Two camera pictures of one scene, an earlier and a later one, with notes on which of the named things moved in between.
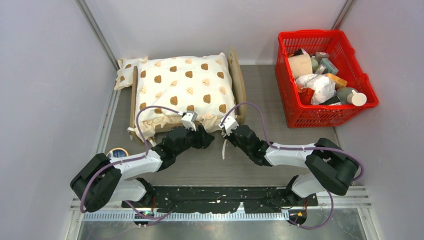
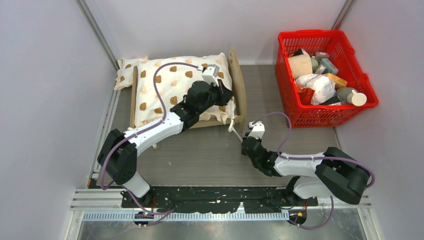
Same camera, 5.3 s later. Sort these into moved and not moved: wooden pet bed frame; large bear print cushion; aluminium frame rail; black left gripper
Moved: black left gripper
Not moved: wooden pet bed frame; aluminium frame rail; large bear print cushion
